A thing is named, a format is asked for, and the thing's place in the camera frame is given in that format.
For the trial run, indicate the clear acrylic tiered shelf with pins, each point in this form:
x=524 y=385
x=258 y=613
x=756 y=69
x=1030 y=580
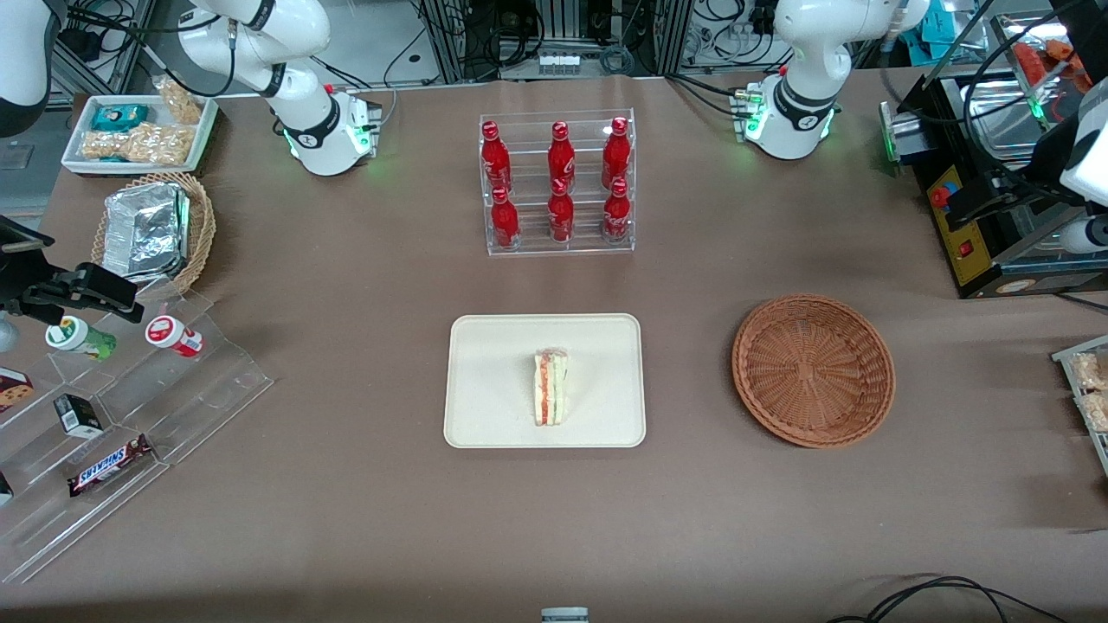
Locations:
x=199 y=389

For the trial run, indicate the Snickers chocolate bar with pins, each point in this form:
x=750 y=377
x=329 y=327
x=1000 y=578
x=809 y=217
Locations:
x=110 y=465

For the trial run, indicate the clear puffed snack bag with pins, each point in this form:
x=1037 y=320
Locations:
x=182 y=101
x=138 y=144

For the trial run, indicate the light oval wicker basket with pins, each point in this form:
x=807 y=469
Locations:
x=201 y=234

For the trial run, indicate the red white-lidded snack can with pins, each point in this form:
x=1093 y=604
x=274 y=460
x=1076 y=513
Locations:
x=173 y=336

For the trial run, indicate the small black barcode box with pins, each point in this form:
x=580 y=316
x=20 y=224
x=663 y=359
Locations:
x=80 y=416

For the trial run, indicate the brown round wicker basket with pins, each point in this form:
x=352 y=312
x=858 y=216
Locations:
x=814 y=372

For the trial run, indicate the steel food pan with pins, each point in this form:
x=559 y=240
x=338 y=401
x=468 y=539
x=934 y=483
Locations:
x=1021 y=227
x=1004 y=117

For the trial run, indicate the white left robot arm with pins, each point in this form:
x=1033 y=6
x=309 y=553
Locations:
x=801 y=104

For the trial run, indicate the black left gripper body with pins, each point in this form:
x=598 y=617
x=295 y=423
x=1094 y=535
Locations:
x=1018 y=186

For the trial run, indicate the clear edge snack tray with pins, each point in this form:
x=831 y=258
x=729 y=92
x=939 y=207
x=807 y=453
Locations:
x=1069 y=355

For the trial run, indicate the teal box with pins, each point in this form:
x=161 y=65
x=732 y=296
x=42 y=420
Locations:
x=948 y=39

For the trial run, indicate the small grey device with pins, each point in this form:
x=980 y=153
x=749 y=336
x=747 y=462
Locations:
x=564 y=615

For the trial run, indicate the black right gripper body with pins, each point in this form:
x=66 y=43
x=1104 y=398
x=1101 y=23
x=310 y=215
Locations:
x=35 y=286

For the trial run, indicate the black food warmer appliance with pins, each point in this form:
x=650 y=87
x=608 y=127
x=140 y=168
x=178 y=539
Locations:
x=969 y=260

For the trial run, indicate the crumpled silver foil package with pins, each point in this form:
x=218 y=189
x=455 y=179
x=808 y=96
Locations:
x=143 y=229

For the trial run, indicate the aluminium equipment rack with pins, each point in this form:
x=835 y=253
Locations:
x=502 y=35

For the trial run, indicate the green white-lidded snack can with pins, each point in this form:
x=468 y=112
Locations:
x=80 y=337

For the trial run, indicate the brown cookie box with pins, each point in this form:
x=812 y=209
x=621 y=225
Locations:
x=13 y=389

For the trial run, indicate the small black packet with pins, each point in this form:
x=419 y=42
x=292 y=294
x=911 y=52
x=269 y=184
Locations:
x=4 y=490

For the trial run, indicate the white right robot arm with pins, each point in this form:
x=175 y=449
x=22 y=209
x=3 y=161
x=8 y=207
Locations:
x=303 y=112

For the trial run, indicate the beige rice snack block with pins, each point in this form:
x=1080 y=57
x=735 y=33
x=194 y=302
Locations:
x=1089 y=372
x=1096 y=411

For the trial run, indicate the red food pieces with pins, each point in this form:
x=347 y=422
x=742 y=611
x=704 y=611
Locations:
x=1052 y=56

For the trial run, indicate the clear acrylic bottle rack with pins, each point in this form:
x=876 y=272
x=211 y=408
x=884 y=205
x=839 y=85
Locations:
x=528 y=173

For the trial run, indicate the teal snack packet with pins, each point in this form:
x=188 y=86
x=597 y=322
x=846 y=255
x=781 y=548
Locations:
x=119 y=116

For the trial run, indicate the white rectangular snack tray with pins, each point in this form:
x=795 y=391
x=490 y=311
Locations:
x=203 y=130

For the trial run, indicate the triangular sandwich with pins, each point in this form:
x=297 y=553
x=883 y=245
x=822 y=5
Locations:
x=551 y=389

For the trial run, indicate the cream rectangular serving tray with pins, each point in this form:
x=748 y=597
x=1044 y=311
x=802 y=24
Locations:
x=493 y=381

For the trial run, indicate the red cola bottle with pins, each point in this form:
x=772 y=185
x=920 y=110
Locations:
x=615 y=156
x=561 y=216
x=561 y=158
x=616 y=212
x=505 y=223
x=495 y=160

